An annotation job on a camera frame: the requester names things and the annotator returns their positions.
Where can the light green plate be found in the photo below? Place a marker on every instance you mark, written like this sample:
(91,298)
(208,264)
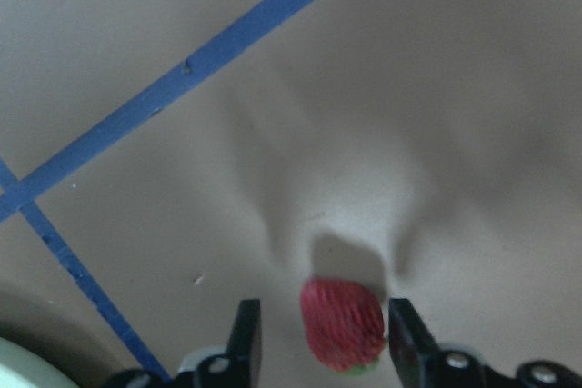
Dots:
(21,368)

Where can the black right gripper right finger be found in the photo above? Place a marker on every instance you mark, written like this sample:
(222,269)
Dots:
(422,362)

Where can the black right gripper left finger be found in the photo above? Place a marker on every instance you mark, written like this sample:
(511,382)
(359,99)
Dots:
(237,366)

